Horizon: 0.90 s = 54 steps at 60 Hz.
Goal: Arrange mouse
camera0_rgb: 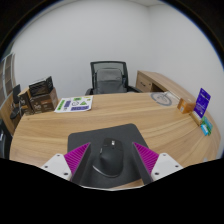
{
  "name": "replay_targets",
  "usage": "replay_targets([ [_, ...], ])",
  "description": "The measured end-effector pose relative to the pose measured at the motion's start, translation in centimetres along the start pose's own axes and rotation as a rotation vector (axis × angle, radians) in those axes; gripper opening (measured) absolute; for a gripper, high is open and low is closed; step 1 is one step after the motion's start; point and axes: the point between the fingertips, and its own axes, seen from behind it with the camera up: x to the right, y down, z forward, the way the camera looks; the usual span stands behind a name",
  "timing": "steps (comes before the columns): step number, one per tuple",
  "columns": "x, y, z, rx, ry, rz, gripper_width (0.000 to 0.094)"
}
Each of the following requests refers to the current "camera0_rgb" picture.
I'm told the wooden side desk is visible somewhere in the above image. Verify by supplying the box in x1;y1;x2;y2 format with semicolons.
134;70;196;101

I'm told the wide brown cardboard box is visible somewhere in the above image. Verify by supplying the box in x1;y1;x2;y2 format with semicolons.
29;87;59;115

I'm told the grey backpack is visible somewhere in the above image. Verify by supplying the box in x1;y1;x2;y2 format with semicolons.
93;67;125;95

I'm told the wooden glass-door shelf cabinet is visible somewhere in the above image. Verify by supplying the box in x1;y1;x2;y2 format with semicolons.
0;53;17;134

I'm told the black computer mouse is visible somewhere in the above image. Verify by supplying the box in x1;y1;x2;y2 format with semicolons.
91;137;125;178

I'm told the purple standing sign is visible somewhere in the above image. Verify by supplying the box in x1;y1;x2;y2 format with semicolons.
193;87;212;119

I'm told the dark grey mouse pad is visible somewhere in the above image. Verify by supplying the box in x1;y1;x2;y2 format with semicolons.
67;123;154;190

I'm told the black flat box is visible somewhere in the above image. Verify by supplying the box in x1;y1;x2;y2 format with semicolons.
28;75;54;98

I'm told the small orange box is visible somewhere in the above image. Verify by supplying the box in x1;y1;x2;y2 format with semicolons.
176;97;196;115

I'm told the tall brown cardboard box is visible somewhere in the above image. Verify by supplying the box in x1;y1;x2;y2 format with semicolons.
18;89;35;117

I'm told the round grey flat disc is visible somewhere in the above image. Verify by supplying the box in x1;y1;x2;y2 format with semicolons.
149;91;174;107

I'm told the teal packet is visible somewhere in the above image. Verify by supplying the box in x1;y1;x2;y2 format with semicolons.
199;115;214;137

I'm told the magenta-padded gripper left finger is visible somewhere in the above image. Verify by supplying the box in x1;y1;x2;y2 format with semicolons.
40;142;92;185

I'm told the black mesh office chair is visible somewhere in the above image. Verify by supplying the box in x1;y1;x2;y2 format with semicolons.
84;60;143;96

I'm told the black visitor chair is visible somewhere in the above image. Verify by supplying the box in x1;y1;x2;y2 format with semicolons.
9;83;24;120

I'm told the white printed paper sheet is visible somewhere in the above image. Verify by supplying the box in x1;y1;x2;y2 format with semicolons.
54;95;94;114

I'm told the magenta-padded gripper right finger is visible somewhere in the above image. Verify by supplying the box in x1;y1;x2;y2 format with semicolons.
131;142;185;185

